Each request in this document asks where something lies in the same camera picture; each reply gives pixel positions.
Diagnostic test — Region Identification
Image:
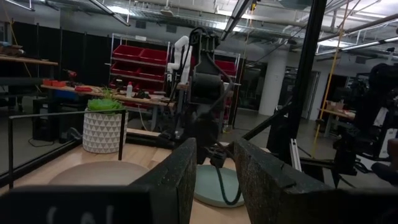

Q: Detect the beige round plate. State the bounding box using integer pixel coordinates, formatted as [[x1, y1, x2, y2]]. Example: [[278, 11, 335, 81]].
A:
[[47, 160, 150, 187]]

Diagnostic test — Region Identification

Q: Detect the black wire shelf frame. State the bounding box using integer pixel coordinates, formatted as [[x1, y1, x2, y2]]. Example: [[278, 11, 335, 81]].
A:
[[7, 108, 127, 190]]

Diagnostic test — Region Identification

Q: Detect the red power drill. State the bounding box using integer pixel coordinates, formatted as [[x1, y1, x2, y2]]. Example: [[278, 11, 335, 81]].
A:
[[63, 68, 78, 87]]

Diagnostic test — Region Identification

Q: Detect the black table end rail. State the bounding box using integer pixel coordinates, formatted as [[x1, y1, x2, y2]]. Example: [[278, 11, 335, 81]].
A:
[[125, 131, 177, 149]]

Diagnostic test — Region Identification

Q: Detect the metal rack with red bins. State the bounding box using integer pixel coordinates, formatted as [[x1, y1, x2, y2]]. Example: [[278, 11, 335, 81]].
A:
[[108, 32, 172, 95]]

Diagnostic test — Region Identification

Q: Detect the narrow rack with red bins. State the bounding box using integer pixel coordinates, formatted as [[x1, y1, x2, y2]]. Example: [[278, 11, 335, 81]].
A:
[[213, 50, 242, 133]]

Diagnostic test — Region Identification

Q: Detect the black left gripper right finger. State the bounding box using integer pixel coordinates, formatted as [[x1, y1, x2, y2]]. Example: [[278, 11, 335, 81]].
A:
[[233, 138, 343, 224]]

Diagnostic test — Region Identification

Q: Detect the silver aluminium extrusion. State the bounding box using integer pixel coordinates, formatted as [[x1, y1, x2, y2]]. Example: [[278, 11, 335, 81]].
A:
[[289, 138, 303, 172]]

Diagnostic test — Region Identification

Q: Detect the wooden wall shelf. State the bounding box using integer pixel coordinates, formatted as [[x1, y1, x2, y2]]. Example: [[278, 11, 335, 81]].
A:
[[0, 42, 59, 67]]

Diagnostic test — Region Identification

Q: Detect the black camera cable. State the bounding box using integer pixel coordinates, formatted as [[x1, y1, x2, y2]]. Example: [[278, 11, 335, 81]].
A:
[[214, 166, 243, 207]]

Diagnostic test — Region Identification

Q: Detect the green succulent plant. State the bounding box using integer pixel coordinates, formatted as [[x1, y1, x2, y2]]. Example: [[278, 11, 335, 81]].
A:
[[86, 88, 126, 114]]

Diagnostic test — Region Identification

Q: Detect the black table side rail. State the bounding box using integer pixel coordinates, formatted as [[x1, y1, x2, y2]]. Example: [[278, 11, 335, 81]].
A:
[[0, 139, 83, 188]]

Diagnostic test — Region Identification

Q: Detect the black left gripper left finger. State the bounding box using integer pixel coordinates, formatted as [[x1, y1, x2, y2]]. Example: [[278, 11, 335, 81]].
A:
[[130, 138, 198, 224]]

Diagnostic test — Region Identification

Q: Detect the yellow hanging cord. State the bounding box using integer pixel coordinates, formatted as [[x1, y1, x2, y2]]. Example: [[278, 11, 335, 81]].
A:
[[310, 0, 351, 160]]

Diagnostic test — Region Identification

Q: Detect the black vertical frame post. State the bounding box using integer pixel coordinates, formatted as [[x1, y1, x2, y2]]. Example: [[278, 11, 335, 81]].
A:
[[266, 0, 328, 164]]

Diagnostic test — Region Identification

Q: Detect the wooden workbench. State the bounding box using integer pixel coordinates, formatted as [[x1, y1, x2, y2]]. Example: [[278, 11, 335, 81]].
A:
[[40, 83, 175, 132]]

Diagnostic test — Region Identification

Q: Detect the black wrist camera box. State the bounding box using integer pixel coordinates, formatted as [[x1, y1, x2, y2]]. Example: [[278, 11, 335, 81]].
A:
[[205, 147, 228, 169]]

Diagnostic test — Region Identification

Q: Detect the white round pillar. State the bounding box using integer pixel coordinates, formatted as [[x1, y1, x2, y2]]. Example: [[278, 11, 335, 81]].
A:
[[258, 49, 289, 117]]

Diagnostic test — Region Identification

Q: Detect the small wooden table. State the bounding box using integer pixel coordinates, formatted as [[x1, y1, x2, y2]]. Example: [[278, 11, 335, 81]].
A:
[[316, 100, 356, 138]]

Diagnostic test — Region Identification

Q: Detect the pale green round plate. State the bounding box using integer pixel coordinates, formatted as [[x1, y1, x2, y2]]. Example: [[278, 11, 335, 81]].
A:
[[193, 164, 246, 208]]

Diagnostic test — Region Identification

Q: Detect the overhead light bar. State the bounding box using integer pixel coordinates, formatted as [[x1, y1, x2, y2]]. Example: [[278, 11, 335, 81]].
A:
[[220, 0, 253, 42]]

